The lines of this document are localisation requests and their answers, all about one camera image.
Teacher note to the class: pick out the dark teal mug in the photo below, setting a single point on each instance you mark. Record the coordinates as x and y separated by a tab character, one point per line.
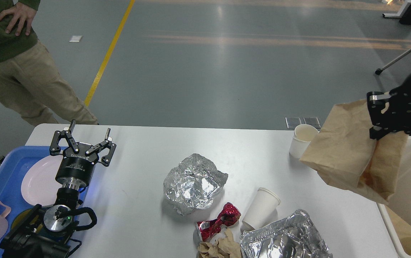
20	218

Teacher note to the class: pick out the crushed red can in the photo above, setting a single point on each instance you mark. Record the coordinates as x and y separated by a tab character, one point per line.
228	216

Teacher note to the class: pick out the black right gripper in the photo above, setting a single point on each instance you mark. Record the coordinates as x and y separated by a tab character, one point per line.
397	117

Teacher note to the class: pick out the brown paper bag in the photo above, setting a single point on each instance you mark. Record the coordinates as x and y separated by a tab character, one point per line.
345	157
402	229

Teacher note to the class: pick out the person in khaki trousers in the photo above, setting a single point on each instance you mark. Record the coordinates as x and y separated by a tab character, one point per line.
30	83

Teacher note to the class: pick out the crumpled aluminium foil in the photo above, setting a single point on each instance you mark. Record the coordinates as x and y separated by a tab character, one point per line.
193	184

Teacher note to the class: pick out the crumpled brown paper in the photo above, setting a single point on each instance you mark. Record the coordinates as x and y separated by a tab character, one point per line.
225	247

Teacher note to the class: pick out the floor outlet plates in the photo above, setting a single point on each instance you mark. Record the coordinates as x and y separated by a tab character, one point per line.
293	121

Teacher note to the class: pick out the white paper cup upright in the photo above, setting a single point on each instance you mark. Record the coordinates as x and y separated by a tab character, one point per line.
303	135

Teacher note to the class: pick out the aluminium foil tray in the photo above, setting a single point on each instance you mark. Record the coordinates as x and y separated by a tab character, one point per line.
292	237

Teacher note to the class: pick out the white paper cup lying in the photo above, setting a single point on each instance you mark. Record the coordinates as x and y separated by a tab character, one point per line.
263	205

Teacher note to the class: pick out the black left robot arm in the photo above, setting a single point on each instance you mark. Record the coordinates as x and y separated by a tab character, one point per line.
46	231

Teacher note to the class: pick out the blue plastic tray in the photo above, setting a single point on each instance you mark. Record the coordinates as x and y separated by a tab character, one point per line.
12	172

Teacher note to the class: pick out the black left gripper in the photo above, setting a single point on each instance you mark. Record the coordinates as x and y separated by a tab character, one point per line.
78	166

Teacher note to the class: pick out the pink plate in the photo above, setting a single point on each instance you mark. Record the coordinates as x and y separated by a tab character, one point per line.
39	185

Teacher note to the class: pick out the white desk leg far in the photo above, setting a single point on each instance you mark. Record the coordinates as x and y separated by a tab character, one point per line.
403	15

